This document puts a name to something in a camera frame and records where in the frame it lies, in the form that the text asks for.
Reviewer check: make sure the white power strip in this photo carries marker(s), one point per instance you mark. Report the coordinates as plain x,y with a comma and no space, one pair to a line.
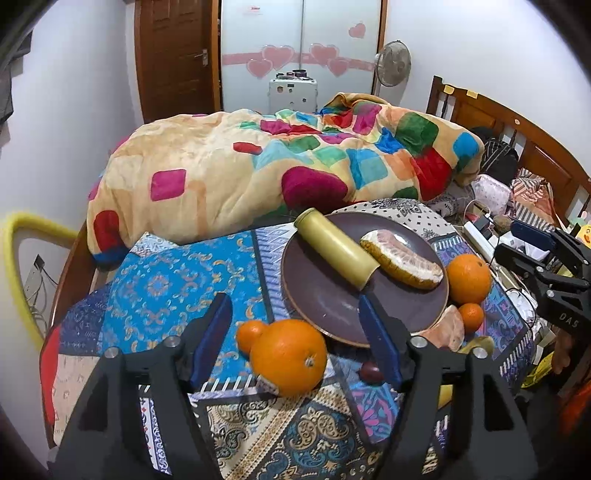
480,242

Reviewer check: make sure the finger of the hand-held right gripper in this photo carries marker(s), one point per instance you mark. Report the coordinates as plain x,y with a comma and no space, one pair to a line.
519,257
533,233

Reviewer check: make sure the pink pomelo flesh piece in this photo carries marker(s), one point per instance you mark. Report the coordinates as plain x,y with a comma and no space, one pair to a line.
445,331

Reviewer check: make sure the dark purple plate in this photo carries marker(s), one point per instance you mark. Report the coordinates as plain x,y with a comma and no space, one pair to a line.
332,295

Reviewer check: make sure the colourful checked blanket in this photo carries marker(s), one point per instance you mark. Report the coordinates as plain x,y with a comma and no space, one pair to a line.
217,175

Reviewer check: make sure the yellow padded hoop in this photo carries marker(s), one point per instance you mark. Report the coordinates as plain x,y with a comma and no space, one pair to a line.
14,258

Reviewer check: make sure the yellow-green bamboo tube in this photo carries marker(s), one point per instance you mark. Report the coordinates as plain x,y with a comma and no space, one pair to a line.
334,251

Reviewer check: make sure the yellow banana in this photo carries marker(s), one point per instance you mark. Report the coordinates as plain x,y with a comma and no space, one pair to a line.
475,345

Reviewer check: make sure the blue patchwork tablecloth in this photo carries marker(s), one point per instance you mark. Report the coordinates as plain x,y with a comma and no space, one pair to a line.
161,286

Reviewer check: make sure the large orange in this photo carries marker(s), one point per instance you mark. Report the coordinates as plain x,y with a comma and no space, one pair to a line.
288,357

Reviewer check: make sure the pink patterned pillow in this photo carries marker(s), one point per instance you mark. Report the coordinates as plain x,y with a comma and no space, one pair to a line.
493,193

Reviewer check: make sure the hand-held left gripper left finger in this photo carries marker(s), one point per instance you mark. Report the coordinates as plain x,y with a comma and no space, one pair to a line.
213,344

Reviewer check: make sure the peeled pomelo segment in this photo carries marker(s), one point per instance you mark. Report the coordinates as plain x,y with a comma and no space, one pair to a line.
401,261

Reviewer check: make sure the wardrobe with pink hearts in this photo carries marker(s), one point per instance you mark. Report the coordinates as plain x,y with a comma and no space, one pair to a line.
300,37

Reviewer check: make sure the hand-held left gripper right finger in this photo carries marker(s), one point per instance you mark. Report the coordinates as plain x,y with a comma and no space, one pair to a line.
382,344

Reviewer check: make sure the person's right hand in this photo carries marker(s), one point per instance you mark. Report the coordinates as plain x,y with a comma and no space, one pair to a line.
561,354

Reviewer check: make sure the standing electric fan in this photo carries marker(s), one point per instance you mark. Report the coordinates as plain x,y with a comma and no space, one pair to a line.
392,62

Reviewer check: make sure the small tangerine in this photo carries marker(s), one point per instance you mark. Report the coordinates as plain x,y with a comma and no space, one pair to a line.
249,334
472,317

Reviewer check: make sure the striped cloth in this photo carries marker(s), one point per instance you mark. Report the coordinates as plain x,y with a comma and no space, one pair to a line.
533,194

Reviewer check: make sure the black bag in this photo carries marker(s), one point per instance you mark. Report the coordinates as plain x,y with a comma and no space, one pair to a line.
501,159

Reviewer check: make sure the dark red jujube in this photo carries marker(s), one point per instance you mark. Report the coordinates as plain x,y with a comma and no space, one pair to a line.
371,372

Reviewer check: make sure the wooden bed headboard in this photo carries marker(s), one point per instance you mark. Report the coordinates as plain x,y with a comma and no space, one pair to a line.
531,138

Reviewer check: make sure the medium orange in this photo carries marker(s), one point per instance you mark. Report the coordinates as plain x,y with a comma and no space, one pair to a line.
468,279

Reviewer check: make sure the brown wooden door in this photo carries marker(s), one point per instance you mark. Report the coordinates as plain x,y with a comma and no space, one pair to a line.
178,60

